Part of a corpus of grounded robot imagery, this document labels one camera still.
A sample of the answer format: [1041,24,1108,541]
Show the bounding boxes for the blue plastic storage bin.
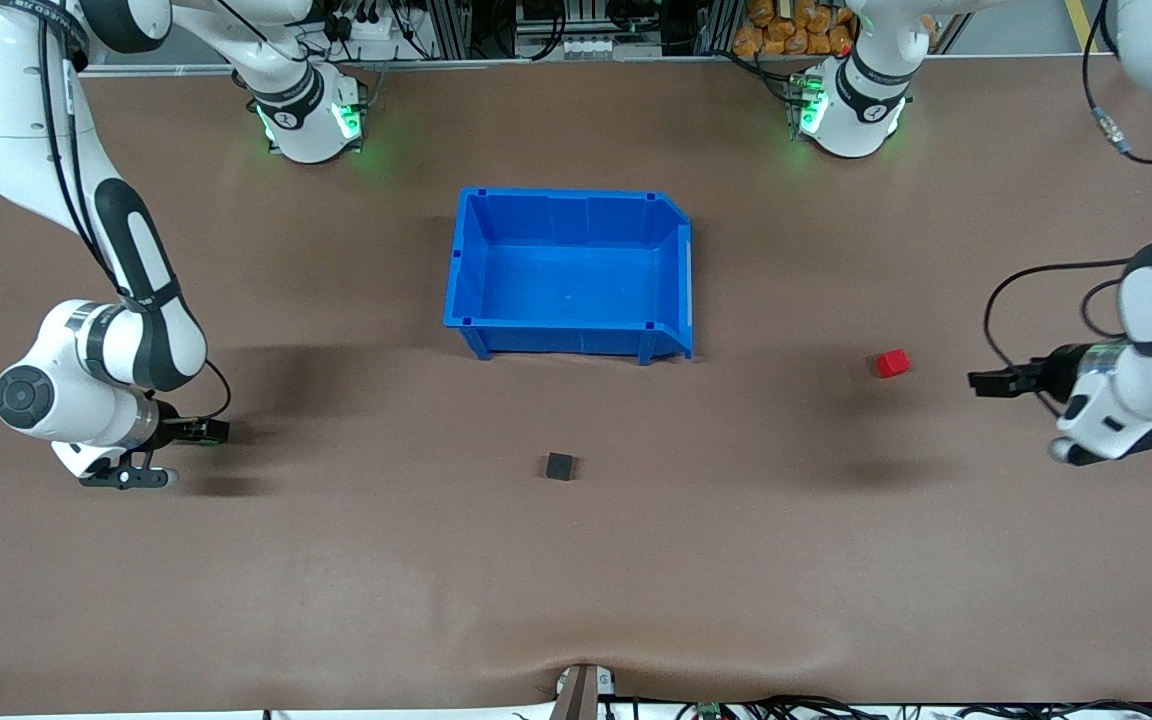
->
[443,186,695,366]

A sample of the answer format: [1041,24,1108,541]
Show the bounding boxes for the white power strip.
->
[321,5,407,47]

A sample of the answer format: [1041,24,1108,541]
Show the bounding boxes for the grey terminal block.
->
[564,36,638,59]

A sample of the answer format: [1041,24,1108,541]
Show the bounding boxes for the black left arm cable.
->
[983,0,1152,421]

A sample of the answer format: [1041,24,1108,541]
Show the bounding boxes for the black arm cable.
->
[34,0,233,419]
[983,0,1152,421]

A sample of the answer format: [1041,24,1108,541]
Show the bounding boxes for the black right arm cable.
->
[34,0,233,419]

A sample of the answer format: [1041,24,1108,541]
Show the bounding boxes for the black cable bundle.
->
[626,694,1152,720]

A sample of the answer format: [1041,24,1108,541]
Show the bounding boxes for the aluminium frame post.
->
[426,0,473,59]
[693,0,738,57]

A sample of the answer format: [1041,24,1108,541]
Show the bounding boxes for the silver table edge rail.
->
[86,54,1107,74]

